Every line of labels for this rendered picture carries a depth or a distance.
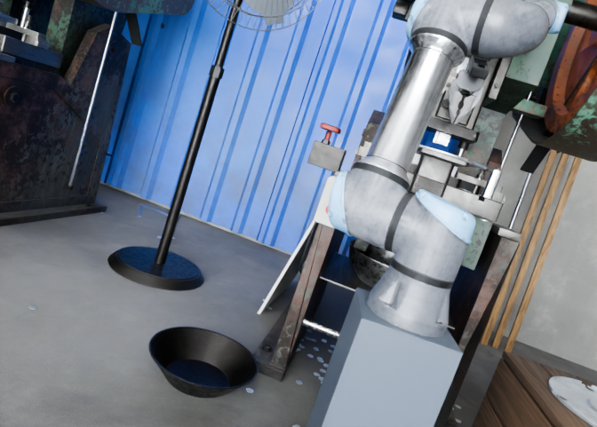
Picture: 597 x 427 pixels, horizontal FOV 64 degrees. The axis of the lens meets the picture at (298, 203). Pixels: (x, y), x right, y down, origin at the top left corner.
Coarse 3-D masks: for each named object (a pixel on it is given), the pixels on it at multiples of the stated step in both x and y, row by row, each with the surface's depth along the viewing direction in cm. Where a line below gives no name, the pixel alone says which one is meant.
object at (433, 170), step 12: (420, 156) 148; (432, 156) 139; (444, 156) 130; (420, 168) 143; (432, 168) 142; (444, 168) 142; (420, 180) 143; (432, 180) 143; (444, 180) 142; (432, 192) 143
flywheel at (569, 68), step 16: (592, 0) 170; (576, 32) 175; (592, 32) 153; (576, 48) 175; (592, 48) 159; (560, 64) 176; (576, 64) 169; (560, 80) 174; (576, 80) 163; (592, 80) 154; (560, 96) 170; (576, 96) 158; (560, 112) 160; (576, 112) 142; (560, 128) 151
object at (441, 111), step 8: (464, 64) 147; (488, 64) 146; (496, 64) 146; (456, 72) 148; (448, 80) 147; (488, 80) 146; (448, 88) 148; (488, 88) 147; (440, 96) 149; (448, 96) 146; (464, 96) 145; (440, 104) 147; (448, 104) 145; (480, 104) 147; (440, 112) 147; (448, 112) 146; (456, 112) 146; (472, 112) 146; (448, 120) 149; (464, 120) 146; (472, 120) 148; (472, 128) 148
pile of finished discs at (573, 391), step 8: (560, 376) 115; (552, 384) 110; (560, 384) 111; (568, 384) 113; (576, 384) 115; (584, 384) 117; (560, 392) 106; (568, 392) 108; (576, 392) 110; (584, 392) 111; (592, 392) 113; (560, 400) 101; (568, 400) 103; (576, 400) 105; (584, 400) 106; (592, 400) 106; (576, 408) 100; (584, 408) 101; (592, 408) 103; (584, 416) 96; (592, 416) 99; (592, 424) 94
